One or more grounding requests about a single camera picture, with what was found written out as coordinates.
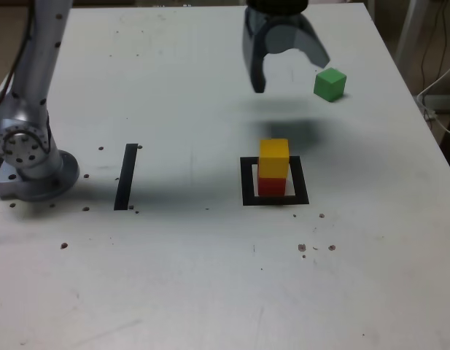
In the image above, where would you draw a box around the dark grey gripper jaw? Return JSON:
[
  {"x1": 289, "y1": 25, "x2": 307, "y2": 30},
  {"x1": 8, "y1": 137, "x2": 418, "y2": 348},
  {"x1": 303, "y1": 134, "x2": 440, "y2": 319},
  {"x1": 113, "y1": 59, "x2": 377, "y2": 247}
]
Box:
[{"x1": 241, "y1": 9, "x2": 268, "y2": 94}]

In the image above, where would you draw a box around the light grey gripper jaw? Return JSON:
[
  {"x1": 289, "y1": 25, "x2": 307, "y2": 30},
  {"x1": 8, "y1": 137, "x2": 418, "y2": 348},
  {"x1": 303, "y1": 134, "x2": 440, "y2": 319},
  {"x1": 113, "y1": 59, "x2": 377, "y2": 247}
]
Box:
[{"x1": 263, "y1": 16, "x2": 331, "y2": 69}]

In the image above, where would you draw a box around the green cube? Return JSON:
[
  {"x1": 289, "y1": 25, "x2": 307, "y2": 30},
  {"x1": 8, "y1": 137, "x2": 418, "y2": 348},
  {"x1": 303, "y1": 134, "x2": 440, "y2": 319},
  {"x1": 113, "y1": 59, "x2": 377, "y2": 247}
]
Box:
[{"x1": 313, "y1": 67, "x2": 348, "y2": 103}]

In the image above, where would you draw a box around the yellow cube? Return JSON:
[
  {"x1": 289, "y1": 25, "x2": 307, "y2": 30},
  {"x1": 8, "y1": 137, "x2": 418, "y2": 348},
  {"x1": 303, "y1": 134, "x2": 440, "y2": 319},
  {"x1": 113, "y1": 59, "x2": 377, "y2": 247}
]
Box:
[{"x1": 258, "y1": 138, "x2": 290, "y2": 179}]

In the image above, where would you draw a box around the red cube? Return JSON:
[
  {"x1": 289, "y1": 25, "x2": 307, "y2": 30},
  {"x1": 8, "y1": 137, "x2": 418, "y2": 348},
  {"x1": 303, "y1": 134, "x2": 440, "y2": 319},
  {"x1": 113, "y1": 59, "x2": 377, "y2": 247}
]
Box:
[{"x1": 257, "y1": 166, "x2": 287, "y2": 197}]

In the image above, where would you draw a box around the black tape square outline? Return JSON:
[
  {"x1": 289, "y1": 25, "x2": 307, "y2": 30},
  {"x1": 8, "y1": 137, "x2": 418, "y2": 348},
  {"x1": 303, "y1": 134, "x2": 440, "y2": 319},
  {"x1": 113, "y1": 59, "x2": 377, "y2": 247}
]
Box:
[{"x1": 239, "y1": 155, "x2": 310, "y2": 206}]

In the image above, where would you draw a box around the black tape strip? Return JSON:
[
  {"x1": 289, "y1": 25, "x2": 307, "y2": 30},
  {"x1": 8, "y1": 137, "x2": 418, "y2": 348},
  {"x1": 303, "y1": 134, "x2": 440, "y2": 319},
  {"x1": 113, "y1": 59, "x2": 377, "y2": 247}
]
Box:
[{"x1": 113, "y1": 143, "x2": 139, "y2": 211}]

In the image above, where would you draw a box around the white frame leg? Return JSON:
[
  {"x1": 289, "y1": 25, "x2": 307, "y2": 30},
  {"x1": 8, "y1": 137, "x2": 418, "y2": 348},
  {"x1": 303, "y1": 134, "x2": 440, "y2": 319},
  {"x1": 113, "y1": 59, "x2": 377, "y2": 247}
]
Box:
[{"x1": 394, "y1": 0, "x2": 428, "y2": 63}]

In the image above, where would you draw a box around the white cable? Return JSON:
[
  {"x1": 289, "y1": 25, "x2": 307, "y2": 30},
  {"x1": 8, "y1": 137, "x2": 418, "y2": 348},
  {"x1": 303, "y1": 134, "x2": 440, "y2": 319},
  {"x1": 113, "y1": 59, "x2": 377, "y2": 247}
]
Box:
[{"x1": 416, "y1": 60, "x2": 450, "y2": 136}]

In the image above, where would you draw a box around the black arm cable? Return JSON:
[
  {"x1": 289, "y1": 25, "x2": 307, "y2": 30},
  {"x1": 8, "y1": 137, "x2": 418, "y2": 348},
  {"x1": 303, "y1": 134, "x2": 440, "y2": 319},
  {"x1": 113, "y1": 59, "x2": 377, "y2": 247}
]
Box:
[{"x1": 0, "y1": 0, "x2": 36, "y2": 112}]

